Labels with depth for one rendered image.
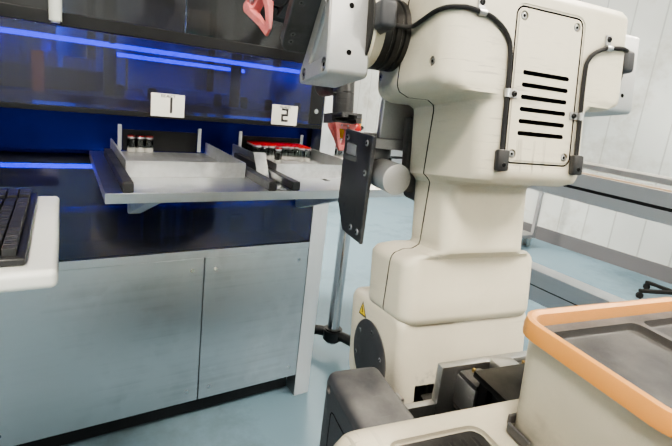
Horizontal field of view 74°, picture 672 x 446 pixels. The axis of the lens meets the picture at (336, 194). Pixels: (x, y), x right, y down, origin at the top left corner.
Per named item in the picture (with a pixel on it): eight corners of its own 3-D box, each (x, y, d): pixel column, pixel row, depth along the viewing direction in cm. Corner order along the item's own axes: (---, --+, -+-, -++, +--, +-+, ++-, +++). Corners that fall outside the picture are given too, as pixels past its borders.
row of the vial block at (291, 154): (252, 158, 136) (253, 143, 135) (304, 159, 145) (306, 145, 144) (255, 159, 134) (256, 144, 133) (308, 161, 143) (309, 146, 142)
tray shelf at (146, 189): (89, 157, 119) (89, 150, 119) (317, 163, 156) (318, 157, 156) (104, 204, 80) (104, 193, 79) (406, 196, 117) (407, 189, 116)
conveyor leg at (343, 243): (317, 338, 193) (337, 162, 176) (335, 334, 197) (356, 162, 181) (327, 348, 185) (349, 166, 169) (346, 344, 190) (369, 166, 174)
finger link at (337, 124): (342, 150, 128) (343, 117, 127) (355, 151, 122) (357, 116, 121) (321, 149, 124) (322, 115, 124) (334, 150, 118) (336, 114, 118)
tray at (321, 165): (231, 154, 139) (232, 143, 139) (305, 157, 153) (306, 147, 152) (275, 177, 111) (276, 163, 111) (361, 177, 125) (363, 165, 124)
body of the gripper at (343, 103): (342, 122, 127) (343, 96, 127) (362, 121, 119) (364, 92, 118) (322, 120, 124) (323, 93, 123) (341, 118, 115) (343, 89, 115)
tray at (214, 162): (110, 151, 122) (110, 138, 121) (206, 154, 135) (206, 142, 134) (125, 177, 94) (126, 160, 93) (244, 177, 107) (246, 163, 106)
